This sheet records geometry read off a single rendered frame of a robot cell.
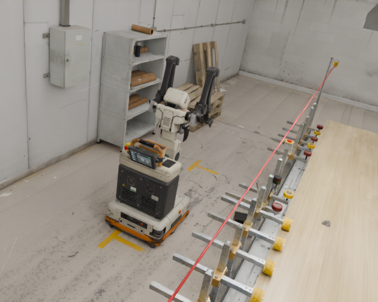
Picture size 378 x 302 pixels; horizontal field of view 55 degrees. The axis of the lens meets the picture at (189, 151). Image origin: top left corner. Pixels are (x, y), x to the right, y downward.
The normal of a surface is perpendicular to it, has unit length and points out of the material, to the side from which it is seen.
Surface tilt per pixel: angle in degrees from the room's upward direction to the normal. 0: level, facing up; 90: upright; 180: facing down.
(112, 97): 90
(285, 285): 0
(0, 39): 90
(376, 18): 90
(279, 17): 90
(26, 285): 0
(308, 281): 0
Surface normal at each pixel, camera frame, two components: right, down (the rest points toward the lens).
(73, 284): 0.16, -0.89
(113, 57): -0.43, 0.33
